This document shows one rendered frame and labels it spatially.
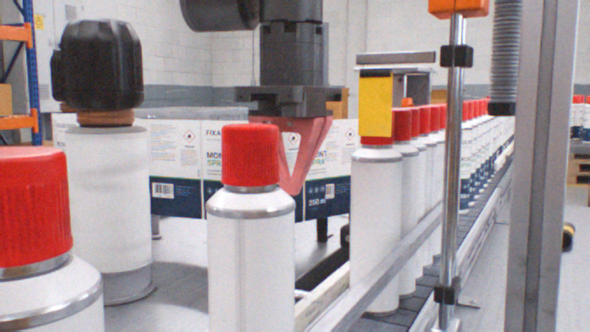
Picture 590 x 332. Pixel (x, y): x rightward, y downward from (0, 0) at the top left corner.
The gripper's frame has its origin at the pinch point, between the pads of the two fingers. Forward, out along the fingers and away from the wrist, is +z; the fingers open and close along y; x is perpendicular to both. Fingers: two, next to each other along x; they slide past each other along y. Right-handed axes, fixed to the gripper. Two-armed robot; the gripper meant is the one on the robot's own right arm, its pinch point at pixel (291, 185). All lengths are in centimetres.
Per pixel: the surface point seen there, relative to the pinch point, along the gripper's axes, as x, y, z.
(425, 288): 9.7, -15.5, 13.5
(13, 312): 7.5, 34.0, -2.0
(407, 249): 10.3, -3.2, 5.7
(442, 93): -78, -536, -13
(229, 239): 5.9, 20.0, -0.5
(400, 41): -176, -743, -91
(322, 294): 3.0, -0.8, 10.3
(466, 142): 9, -54, 0
